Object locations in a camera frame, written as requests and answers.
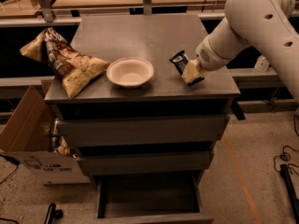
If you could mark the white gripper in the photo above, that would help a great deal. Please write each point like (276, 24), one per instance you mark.
(207, 60)

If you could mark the dark blueberry rxbar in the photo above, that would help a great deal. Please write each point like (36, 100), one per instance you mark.
(180, 60)

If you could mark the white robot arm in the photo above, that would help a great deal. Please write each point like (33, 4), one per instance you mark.
(263, 24)

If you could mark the grey top drawer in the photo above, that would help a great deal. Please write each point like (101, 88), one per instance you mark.
(117, 132)

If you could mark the grey drawer cabinet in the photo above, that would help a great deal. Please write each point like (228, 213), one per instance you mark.
(154, 38)

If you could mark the grey middle drawer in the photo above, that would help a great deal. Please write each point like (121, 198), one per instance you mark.
(145, 163)

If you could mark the grey open bottom drawer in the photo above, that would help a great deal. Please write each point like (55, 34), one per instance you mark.
(157, 198)

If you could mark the white paper bowl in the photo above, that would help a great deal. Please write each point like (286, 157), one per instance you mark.
(130, 72)

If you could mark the clear sanitizer pump bottle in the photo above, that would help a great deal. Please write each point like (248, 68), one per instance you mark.
(262, 64)

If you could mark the yellow brown chip bag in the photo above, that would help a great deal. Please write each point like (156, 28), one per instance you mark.
(75, 70)

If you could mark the black bar right floor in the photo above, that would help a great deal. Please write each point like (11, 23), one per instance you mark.
(285, 174)

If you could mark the snack items in box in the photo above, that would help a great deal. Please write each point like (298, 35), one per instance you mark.
(58, 144)

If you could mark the open cardboard box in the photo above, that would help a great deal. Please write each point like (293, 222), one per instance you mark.
(26, 138)

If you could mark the black stand base left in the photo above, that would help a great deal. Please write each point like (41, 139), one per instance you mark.
(53, 214)

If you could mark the metal railing frame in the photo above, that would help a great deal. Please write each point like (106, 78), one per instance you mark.
(124, 0)

